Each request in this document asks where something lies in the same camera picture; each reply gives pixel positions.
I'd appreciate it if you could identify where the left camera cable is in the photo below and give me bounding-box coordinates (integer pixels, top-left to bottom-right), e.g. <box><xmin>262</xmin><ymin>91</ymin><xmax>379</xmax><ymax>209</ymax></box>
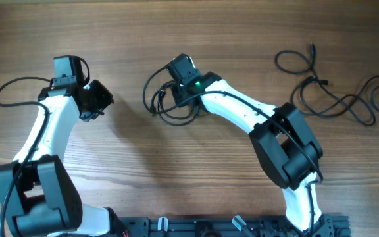
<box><xmin>0</xmin><ymin>57</ymin><xmax>91</xmax><ymax>237</ymax></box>

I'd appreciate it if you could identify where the thick black USB cable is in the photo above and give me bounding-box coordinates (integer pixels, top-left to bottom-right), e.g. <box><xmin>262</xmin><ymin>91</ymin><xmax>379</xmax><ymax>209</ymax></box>
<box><xmin>149</xmin><ymin>80</ymin><xmax>203</xmax><ymax>127</ymax></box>

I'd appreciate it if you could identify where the thin black USB cable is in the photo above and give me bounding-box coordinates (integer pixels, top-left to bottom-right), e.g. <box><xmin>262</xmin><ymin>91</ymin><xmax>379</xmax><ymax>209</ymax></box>
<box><xmin>290</xmin><ymin>75</ymin><xmax>379</xmax><ymax>128</ymax></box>

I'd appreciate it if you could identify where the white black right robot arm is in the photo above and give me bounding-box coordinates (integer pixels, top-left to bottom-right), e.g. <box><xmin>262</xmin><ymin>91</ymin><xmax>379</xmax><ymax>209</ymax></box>
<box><xmin>165</xmin><ymin>53</ymin><xmax>323</xmax><ymax>235</ymax></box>

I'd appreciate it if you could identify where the right camera cable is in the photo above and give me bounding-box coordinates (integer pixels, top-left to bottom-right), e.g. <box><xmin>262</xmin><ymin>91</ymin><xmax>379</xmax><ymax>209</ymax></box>
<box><xmin>142</xmin><ymin>65</ymin><xmax>324</xmax><ymax>237</ymax></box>

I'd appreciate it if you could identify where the camera cable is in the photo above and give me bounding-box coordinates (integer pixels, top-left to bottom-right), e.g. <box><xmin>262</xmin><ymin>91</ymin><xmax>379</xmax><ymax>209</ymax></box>
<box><xmin>142</xmin><ymin>65</ymin><xmax>324</xmax><ymax>237</ymax></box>
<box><xmin>0</xmin><ymin>57</ymin><xmax>91</xmax><ymax>237</ymax></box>

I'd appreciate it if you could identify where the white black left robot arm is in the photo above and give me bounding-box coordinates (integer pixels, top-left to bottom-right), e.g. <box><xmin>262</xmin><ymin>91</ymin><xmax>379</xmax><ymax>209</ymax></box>
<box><xmin>0</xmin><ymin>55</ymin><xmax>126</xmax><ymax>236</ymax></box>

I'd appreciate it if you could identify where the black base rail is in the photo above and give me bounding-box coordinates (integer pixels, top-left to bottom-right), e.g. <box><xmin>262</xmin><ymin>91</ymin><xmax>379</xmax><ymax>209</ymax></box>
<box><xmin>121</xmin><ymin>215</ymin><xmax>352</xmax><ymax>237</ymax></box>

